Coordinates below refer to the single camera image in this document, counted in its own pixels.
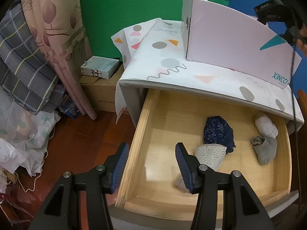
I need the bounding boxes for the white sock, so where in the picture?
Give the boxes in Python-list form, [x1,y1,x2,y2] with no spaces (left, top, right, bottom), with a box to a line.
[255,113,278,139]

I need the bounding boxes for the black camera on stand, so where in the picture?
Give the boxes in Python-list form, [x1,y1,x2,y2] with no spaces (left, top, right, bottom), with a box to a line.
[254,0,306,46]

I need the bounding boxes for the pink leaf curtain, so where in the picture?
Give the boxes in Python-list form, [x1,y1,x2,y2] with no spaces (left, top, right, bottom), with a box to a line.
[21,0,97,120]

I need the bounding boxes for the navy lace underwear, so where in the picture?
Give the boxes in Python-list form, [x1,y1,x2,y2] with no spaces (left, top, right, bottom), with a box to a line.
[203,116,236,154]

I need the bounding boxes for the white patterned nightstand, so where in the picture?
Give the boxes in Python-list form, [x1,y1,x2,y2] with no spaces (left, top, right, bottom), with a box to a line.
[111,18,306,132]

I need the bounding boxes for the brown cardboard box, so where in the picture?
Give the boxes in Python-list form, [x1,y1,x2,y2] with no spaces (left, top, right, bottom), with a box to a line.
[80,65,124,113]

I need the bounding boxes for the small teal white box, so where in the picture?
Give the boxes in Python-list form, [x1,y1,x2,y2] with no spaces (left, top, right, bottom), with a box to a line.
[81,56,120,80]

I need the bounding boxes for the white hexagon patterned underwear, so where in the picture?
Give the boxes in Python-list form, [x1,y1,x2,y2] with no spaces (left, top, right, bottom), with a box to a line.
[194,144,226,171]

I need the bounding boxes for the grey sock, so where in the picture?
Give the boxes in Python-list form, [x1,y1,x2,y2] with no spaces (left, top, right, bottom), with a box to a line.
[251,136,277,166]

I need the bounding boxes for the grey plaid cloth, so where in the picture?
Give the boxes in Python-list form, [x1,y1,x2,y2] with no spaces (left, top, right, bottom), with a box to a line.
[1,2,65,114]

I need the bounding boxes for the wooden drawer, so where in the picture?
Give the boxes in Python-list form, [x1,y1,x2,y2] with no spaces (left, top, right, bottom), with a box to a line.
[116,90,295,221]

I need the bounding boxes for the pink XINCCI shoe box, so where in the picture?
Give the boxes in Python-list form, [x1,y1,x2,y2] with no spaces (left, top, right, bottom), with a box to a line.
[181,0,301,89]

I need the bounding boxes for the white cord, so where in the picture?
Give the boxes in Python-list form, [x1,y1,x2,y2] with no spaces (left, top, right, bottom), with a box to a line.
[9,133,56,193]

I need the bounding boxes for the white floral bedsheet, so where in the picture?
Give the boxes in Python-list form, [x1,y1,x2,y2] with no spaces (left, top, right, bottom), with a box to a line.
[0,89,60,193]

